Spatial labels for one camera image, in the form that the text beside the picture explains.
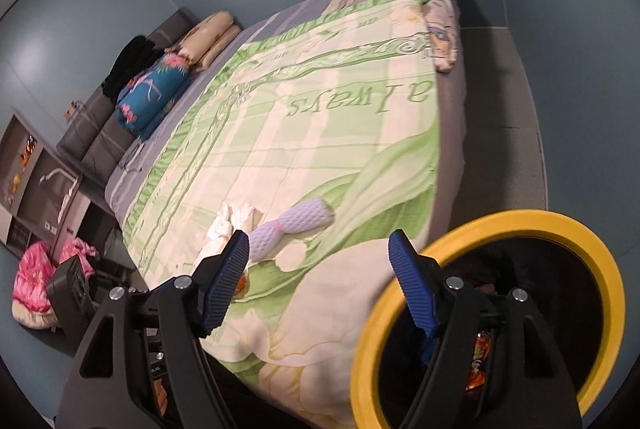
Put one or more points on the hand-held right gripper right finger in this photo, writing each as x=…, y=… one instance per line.
x=415, y=284

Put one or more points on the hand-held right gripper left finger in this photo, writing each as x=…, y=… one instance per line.
x=225, y=284

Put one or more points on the white foam net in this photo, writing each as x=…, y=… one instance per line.
x=225, y=224

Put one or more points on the long purple foam net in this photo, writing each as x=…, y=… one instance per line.
x=295, y=221

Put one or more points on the yellow-rimmed trash bin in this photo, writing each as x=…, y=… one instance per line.
x=500, y=221

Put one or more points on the pink quilt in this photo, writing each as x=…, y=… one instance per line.
x=35, y=279

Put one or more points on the orange snack wrapper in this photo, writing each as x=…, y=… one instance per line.
x=477, y=349

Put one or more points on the white desk lamp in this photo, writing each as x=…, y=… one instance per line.
x=60, y=181

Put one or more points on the grey shelf unit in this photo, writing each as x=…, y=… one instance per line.
x=30, y=189

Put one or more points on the yellow fruit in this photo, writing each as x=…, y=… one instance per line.
x=15, y=181

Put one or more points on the grey padded headboard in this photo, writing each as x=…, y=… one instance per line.
x=85, y=134

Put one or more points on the green printed blanket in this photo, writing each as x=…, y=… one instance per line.
x=310, y=149

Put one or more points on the blue floral folded quilt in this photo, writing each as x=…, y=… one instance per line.
x=150, y=94

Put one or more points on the black cloth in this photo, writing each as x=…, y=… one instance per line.
x=127, y=64

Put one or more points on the printed pale cloth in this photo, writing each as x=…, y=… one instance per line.
x=442, y=39

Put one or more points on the beige folded quilt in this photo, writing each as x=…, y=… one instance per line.
x=210, y=36

